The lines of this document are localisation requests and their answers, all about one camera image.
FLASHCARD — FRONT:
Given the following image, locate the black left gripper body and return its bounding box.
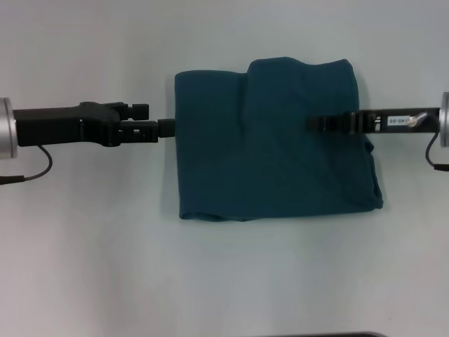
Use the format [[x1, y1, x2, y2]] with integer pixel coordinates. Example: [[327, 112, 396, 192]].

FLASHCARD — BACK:
[[13, 101, 123, 149]]

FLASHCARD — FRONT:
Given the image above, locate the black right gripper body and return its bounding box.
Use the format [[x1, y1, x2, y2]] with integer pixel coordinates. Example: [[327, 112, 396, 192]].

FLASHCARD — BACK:
[[349, 107, 441, 136]]

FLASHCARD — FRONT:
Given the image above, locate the teal t-shirt with FREE print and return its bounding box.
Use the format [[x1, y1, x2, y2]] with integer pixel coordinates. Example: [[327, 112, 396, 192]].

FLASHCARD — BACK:
[[174, 55, 384, 223]]

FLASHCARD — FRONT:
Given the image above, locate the right arm metal cable connector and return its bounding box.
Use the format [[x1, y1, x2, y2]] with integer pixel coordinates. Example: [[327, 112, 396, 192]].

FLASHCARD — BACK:
[[406, 111, 429, 128]]

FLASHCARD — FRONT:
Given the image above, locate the grey left arm cable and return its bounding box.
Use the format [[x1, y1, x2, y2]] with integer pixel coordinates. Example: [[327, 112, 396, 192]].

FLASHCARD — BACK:
[[24, 144, 54, 182]]

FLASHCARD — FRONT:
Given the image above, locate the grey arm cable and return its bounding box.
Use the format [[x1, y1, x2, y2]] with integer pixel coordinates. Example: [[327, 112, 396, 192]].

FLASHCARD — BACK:
[[24, 144, 54, 182], [424, 132, 440, 168]]

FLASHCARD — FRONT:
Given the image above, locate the grey right arm cable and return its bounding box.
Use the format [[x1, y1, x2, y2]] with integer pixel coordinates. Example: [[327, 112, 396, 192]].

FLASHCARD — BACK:
[[424, 132, 440, 168]]

